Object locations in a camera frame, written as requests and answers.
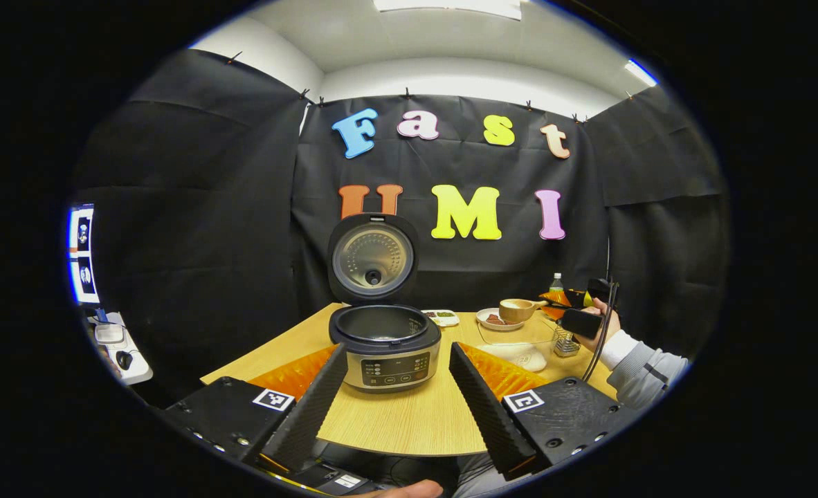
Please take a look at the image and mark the wire chopstick holder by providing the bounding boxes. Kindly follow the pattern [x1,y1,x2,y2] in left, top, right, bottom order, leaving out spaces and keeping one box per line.
[553,326,582,359]

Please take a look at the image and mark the small ceiling light panel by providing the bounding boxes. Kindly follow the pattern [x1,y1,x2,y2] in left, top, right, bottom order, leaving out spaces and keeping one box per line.
[624,59,659,88]

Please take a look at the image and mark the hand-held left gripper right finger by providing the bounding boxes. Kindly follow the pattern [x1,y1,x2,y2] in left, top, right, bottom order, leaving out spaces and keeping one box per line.
[448,341,644,483]

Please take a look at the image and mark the black and silver rice cooker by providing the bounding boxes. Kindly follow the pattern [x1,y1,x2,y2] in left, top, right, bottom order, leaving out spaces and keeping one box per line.
[327,213,443,394]

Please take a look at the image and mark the large ceiling light panel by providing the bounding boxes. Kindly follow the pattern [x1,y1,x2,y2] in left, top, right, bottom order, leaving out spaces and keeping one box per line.
[373,0,522,20]

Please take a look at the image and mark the clear plastic container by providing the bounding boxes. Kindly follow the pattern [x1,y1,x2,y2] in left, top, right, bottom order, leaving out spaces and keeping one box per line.
[478,322,556,373]

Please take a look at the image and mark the black backdrop cloth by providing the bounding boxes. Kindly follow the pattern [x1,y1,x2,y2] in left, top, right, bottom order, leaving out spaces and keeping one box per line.
[70,48,731,409]

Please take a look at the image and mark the computer monitor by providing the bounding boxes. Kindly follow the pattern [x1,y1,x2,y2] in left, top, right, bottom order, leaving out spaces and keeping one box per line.
[69,203,102,306]

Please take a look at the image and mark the person's grey trousers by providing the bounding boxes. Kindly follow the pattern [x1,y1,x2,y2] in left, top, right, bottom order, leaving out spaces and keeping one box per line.
[451,453,517,498]

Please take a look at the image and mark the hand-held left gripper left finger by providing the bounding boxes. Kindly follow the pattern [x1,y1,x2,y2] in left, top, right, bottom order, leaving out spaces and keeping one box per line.
[162,343,349,477]

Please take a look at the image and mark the round white plate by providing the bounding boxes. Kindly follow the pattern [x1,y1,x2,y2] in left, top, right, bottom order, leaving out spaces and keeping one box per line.
[476,308,528,332]

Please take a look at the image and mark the white side table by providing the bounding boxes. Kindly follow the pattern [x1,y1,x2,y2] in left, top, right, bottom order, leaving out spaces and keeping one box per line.
[87,311,154,387]

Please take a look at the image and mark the wooden spoon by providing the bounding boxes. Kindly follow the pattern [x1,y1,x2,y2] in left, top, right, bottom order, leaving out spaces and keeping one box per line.
[498,298,554,324]

